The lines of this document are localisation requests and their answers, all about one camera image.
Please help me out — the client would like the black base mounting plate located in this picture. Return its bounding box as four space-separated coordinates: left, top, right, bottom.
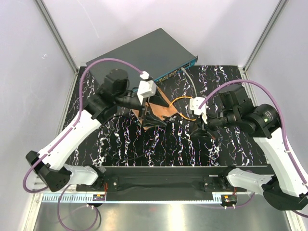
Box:
76 166 248 202

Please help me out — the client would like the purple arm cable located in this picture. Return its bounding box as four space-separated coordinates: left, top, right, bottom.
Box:
198 80 308 186
23 57 145 193

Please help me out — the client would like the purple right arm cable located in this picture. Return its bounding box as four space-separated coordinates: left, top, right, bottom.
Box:
198 80 308 186

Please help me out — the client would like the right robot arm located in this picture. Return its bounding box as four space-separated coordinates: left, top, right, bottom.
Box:
189 82 308 212

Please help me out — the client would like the black ethernet cable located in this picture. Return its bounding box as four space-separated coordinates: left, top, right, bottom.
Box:
97 114 169 161

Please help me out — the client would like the aluminium frame rail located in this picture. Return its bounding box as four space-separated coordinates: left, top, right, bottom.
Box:
33 0 79 73

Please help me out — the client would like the dark grey network switch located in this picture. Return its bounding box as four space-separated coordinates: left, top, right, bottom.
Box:
86 28 198 83

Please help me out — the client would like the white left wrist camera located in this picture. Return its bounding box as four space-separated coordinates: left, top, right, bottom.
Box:
137 71 157 102

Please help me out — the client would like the wooden board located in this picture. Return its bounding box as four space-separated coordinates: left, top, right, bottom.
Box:
142 88 178 130

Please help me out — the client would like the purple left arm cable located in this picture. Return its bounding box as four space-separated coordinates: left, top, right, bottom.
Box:
23 57 145 193

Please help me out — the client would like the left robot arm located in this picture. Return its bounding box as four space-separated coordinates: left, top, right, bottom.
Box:
26 69 169 192

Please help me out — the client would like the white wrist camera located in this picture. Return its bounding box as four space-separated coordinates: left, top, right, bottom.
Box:
189 97 207 116
137 71 157 102

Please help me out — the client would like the yellow ethernet cable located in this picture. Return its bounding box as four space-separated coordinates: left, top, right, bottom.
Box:
169 96 198 121

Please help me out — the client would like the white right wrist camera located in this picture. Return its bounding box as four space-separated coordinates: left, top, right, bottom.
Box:
189 97 207 116

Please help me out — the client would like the grey ethernet cable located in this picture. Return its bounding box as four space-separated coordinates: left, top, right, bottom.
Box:
181 68 198 98

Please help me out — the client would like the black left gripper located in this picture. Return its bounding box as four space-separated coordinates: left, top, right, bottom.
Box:
116 88 170 127

